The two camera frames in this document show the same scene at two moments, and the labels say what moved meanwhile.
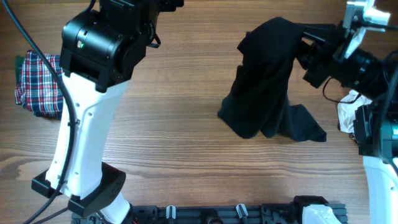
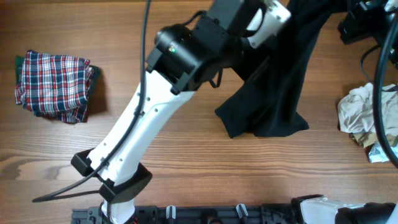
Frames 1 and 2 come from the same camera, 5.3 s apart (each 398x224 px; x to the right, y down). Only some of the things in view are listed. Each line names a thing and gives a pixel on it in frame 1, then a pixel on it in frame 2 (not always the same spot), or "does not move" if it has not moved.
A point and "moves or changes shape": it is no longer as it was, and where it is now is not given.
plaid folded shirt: (40, 91) does not move
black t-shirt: (257, 104) moves or changes shape
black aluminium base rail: (252, 213) does not move
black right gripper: (320, 56) → (352, 26)
